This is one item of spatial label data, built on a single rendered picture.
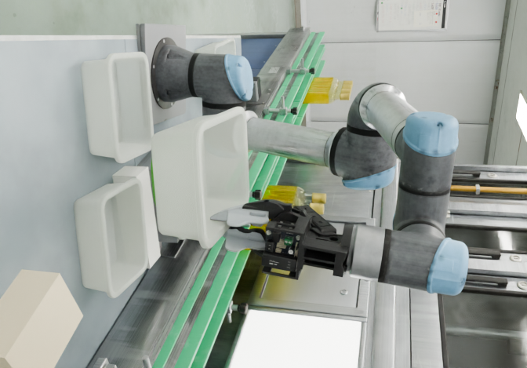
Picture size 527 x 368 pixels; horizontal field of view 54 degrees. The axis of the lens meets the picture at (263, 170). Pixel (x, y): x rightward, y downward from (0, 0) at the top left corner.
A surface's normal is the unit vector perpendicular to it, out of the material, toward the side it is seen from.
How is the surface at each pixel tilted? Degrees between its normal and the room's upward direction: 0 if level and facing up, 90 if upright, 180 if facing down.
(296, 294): 90
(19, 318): 90
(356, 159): 111
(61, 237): 0
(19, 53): 0
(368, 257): 89
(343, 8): 90
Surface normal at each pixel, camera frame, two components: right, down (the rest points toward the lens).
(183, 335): -0.08, -0.87
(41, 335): 0.97, 0.04
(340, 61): -0.22, 0.49
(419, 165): -0.54, 0.27
